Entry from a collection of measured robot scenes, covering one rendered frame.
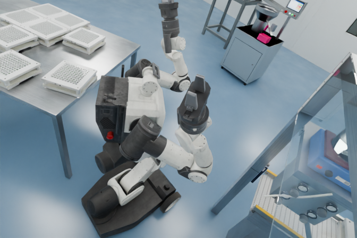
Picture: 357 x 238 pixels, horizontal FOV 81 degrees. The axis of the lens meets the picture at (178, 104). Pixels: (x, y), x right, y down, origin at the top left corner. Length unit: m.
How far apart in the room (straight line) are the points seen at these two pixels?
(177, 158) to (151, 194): 1.02
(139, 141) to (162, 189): 1.07
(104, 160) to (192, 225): 1.11
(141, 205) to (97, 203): 0.36
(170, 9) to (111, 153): 0.78
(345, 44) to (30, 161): 5.89
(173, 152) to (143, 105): 0.23
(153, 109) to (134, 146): 0.18
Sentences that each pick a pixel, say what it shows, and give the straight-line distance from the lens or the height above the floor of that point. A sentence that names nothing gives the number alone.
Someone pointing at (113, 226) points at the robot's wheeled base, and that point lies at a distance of 1.75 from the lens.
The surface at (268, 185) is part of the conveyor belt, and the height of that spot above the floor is 0.80.
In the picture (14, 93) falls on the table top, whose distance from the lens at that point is 1.60.
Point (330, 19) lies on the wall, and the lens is 5.96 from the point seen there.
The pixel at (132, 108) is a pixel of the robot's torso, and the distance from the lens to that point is 0.89.
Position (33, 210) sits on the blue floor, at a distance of 2.05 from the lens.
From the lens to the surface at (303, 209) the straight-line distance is 0.64.
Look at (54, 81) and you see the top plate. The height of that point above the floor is 0.90.
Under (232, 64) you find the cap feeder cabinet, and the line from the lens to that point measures 3.75.
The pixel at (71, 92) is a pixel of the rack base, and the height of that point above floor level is 0.85.
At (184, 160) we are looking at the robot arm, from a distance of 0.88.
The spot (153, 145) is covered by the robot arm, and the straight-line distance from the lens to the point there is 0.82.
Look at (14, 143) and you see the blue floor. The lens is 2.41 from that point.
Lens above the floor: 1.85
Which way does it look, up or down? 41 degrees down
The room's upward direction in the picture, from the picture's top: 19 degrees clockwise
